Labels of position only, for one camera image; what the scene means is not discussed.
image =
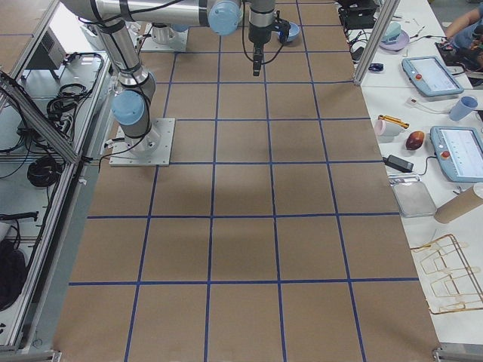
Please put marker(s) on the near blue teach pendant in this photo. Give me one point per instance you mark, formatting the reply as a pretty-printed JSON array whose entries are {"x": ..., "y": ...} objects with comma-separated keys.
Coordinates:
[{"x": 459, "y": 153}]

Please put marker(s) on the far blue teach pendant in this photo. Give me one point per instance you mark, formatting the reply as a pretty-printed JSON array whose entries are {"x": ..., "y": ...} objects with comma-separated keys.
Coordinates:
[{"x": 431, "y": 76}]

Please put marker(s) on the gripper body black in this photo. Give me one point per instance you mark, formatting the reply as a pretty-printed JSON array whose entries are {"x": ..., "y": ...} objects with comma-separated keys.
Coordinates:
[{"x": 258, "y": 35}]

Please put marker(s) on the silver metal tray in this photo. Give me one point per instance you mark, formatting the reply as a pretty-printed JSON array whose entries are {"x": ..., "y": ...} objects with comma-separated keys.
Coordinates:
[{"x": 412, "y": 195}]

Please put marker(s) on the black power adapter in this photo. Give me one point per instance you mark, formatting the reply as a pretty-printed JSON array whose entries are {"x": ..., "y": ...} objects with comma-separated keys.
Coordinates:
[{"x": 399, "y": 164}]

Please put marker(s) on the blue teach pendant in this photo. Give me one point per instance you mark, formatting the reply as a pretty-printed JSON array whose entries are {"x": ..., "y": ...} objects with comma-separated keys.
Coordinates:
[
  {"x": 459, "y": 153},
  {"x": 431, "y": 76}
]

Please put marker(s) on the cardboard tube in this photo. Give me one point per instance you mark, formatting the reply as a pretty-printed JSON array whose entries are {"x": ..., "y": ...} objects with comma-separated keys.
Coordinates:
[{"x": 465, "y": 202}]

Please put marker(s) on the aluminium frame post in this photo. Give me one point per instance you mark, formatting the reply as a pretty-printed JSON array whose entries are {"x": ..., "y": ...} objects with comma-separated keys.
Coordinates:
[{"x": 387, "y": 10}]

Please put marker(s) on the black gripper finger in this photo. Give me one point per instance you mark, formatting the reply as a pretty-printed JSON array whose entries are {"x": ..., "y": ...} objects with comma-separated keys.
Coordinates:
[{"x": 256, "y": 65}]

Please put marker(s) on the small blue device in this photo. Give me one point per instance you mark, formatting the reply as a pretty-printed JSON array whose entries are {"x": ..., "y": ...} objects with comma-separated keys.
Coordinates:
[{"x": 376, "y": 67}]

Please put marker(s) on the purple plate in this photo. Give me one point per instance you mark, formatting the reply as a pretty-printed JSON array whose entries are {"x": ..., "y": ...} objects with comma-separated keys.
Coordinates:
[{"x": 400, "y": 43}]

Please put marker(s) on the blue bowl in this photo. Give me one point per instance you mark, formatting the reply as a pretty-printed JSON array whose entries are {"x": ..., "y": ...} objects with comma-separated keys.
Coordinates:
[{"x": 288, "y": 33}]

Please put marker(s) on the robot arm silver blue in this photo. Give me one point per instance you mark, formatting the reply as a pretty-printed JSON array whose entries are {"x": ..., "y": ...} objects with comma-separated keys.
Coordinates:
[
  {"x": 163, "y": 33},
  {"x": 221, "y": 16}
]

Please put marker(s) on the light blue plastic cup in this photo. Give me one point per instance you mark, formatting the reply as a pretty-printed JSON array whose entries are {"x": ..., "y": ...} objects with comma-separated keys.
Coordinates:
[{"x": 464, "y": 106}]

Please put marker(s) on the person in blue shirt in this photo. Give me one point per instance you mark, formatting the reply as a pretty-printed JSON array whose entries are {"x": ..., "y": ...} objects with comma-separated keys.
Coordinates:
[{"x": 460, "y": 31}]

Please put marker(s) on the teal sponge block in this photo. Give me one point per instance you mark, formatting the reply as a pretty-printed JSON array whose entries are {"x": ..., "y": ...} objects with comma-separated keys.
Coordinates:
[{"x": 392, "y": 33}]

